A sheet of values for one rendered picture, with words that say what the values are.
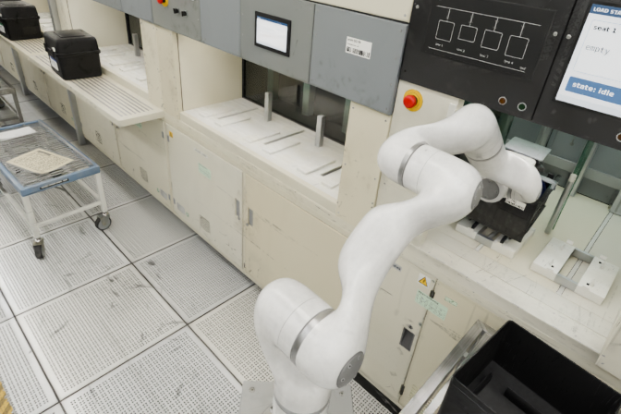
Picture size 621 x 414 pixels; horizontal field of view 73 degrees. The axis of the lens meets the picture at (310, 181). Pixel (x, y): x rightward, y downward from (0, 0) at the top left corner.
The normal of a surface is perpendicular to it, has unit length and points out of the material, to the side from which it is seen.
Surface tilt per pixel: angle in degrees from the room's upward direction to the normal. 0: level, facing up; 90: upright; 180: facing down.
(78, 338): 0
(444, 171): 41
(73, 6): 90
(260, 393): 0
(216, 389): 0
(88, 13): 90
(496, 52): 90
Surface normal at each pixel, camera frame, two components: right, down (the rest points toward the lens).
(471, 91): -0.69, 0.32
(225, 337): 0.08, -0.86
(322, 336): -0.33, -0.62
